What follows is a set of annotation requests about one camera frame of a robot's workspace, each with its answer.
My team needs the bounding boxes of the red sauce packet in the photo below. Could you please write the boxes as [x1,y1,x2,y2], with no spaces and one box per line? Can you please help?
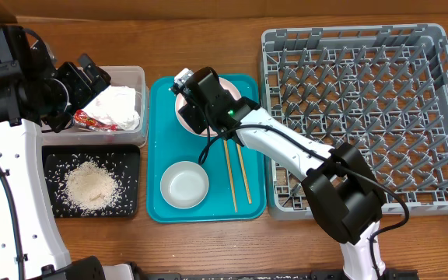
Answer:
[74,110,117,131]

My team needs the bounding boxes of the white napkin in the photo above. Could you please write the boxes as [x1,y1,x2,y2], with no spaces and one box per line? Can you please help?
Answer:
[82,86,140,131]

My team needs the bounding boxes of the grey white bowl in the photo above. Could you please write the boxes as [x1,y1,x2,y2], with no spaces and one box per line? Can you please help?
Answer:
[160,161,209,209]

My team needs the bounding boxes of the wooden chopstick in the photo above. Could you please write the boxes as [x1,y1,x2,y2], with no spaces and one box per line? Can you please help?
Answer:
[236,144,252,205]
[223,140,238,213]

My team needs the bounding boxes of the white rice pile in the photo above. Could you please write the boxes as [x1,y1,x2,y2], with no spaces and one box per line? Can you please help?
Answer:
[51,153,134,217]

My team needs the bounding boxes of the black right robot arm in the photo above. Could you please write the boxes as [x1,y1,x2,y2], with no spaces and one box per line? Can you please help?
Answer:
[178,97,409,279]

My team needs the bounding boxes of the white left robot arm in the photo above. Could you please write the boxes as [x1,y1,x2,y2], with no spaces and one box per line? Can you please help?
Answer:
[0,25,144,279]

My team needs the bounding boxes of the grey dishwasher rack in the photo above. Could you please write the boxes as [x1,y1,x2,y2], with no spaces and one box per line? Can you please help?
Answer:
[261,23,448,215]

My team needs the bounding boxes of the pink plate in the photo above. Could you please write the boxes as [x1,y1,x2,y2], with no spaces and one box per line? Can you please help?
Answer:
[174,76,243,138]

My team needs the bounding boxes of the clear plastic bin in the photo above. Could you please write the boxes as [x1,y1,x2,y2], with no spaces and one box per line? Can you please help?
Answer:
[44,66,149,147]

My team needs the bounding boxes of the teal serving tray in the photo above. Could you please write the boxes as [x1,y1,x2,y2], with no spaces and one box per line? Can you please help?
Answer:
[146,76,266,223]

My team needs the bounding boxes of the black tray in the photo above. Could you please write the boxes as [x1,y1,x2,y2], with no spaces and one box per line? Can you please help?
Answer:
[41,144,141,219]

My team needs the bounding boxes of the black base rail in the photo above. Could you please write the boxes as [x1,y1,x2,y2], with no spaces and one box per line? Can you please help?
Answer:
[146,269,419,280]

